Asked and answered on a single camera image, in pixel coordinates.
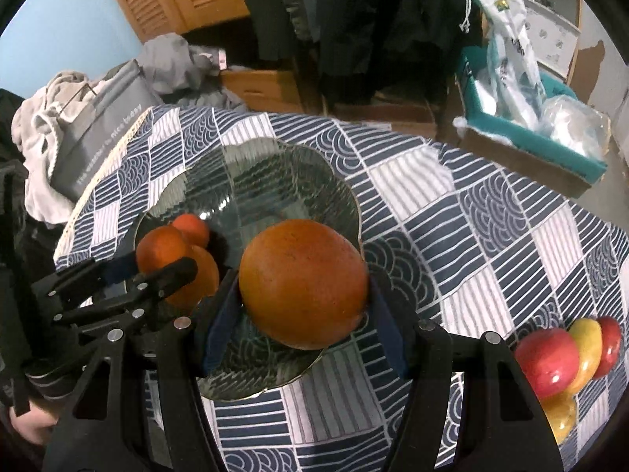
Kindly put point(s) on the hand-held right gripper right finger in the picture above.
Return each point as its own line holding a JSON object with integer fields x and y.
{"x": 390, "y": 324}

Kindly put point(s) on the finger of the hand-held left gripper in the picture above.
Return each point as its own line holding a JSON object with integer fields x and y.
{"x": 172, "y": 270}
{"x": 118, "y": 268}

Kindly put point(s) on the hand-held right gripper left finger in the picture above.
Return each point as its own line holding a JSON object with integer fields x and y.
{"x": 221, "y": 324}

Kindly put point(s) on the small tangerine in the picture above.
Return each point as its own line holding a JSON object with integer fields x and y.
{"x": 191, "y": 230}
{"x": 157, "y": 248}

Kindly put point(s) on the orange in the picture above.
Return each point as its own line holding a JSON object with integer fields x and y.
{"x": 304, "y": 285}
{"x": 205, "y": 275}

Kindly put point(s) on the green glass plate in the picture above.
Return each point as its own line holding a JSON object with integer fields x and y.
{"x": 275, "y": 191}

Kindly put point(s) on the red apple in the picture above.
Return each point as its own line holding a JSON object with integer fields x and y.
{"x": 548, "y": 361}
{"x": 610, "y": 344}

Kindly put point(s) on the yellow green mango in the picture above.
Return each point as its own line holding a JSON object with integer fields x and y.
{"x": 588, "y": 349}
{"x": 560, "y": 417}

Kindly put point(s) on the person's left hand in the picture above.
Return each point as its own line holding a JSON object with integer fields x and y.
{"x": 29, "y": 425}

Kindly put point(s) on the blue white patterned tablecloth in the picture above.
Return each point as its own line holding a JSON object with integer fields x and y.
{"x": 442, "y": 255}

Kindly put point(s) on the grey printed storage bag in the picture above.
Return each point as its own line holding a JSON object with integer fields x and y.
{"x": 98, "y": 137}

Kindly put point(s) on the plain cardboard box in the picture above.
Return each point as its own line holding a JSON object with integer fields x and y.
{"x": 516, "y": 162}

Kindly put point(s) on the grey clothes pile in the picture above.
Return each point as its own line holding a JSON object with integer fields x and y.
{"x": 177, "y": 64}

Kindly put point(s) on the teal plastic crate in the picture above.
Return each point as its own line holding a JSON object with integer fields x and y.
{"x": 540, "y": 150}

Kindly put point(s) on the clear plastic bag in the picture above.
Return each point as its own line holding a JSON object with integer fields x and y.
{"x": 575, "y": 125}

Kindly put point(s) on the black jacket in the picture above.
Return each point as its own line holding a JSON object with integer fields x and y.
{"x": 275, "y": 5}

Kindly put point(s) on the black hooded coat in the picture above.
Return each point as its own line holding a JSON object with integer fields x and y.
{"x": 393, "y": 24}

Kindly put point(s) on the white printed rice bag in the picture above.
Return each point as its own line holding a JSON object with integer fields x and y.
{"x": 506, "y": 34}

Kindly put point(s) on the white patterned box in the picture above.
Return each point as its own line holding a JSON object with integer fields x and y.
{"x": 553, "y": 39}

